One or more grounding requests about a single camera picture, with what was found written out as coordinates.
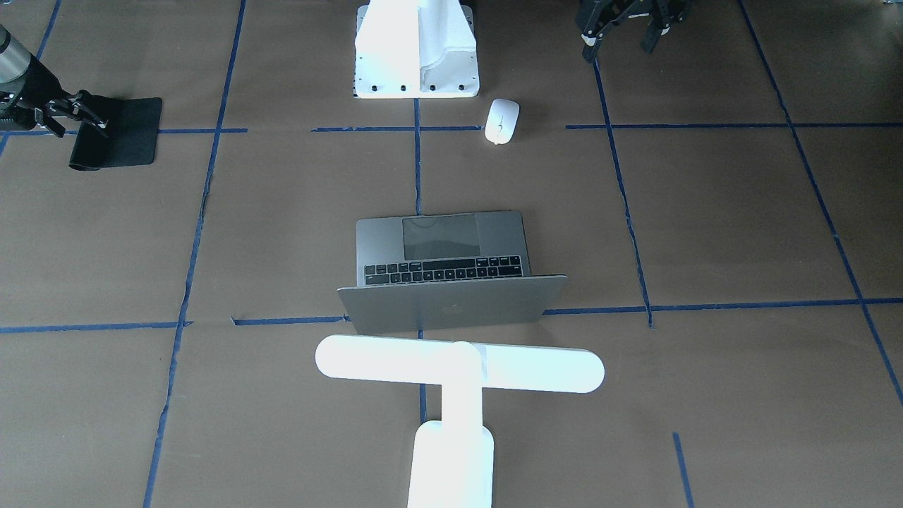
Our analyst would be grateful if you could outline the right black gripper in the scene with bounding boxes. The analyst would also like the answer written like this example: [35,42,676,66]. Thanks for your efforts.
[14,60,112,138]

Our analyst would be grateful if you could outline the black mouse pad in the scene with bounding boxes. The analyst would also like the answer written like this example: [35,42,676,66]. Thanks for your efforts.
[68,97,162,171]

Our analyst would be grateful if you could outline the grey laptop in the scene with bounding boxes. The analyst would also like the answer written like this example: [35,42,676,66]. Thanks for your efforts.
[337,211,568,335]

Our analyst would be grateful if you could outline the white computer mouse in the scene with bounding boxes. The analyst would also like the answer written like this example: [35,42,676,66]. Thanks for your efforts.
[484,97,521,145]

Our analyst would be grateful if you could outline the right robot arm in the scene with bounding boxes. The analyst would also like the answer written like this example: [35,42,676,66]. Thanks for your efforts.
[1,26,107,138]

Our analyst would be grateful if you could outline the white desk lamp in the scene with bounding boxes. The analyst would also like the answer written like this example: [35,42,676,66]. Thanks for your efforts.
[314,334,605,507]

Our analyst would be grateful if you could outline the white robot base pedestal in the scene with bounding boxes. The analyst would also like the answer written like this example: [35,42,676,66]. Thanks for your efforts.
[353,1,480,99]

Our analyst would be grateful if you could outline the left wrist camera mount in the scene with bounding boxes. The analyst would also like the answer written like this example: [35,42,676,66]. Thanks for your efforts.
[575,0,692,64]

